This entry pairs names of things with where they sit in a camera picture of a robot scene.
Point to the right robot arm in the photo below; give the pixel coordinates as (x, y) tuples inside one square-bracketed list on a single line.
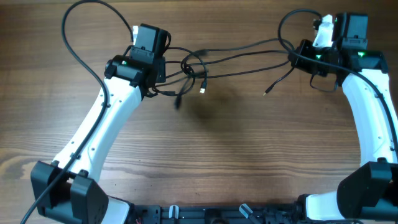
[(340, 47)]

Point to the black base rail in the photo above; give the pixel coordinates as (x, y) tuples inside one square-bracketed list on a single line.
[(174, 214)]

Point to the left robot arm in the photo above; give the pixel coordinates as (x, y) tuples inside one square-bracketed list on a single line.
[(67, 189)]

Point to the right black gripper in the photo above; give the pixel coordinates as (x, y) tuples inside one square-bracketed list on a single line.
[(301, 58)]

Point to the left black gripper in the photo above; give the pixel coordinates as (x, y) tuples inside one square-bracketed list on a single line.
[(160, 72)]

